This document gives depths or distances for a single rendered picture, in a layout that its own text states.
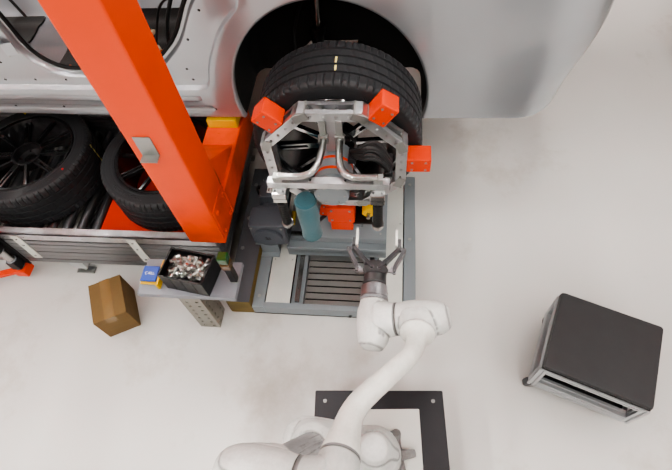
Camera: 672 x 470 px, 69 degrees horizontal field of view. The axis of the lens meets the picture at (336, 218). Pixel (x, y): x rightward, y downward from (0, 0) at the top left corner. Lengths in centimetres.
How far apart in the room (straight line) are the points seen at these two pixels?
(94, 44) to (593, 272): 237
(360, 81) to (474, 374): 142
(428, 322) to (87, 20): 120
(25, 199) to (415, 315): 200
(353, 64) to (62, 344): 200
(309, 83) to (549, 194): 170
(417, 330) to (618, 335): 105
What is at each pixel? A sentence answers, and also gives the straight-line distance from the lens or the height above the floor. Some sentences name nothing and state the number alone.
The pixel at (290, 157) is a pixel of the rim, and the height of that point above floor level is 74.
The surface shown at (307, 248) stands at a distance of 248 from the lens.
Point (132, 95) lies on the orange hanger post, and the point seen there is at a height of 136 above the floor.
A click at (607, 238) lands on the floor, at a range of 292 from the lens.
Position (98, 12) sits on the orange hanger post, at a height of 162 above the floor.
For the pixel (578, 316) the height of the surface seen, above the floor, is 34.
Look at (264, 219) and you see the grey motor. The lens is 231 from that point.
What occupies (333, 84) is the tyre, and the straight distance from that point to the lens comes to 170.
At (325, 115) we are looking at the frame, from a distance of 168.
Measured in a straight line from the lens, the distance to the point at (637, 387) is 223.
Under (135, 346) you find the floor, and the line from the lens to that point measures 269.
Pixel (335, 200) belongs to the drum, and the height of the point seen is 82.
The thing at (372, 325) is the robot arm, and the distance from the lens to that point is 151.
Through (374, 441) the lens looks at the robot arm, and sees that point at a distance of 171.
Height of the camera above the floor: 229
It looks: 56 degrees down
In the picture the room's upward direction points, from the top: 8 degrees counter-clockwise
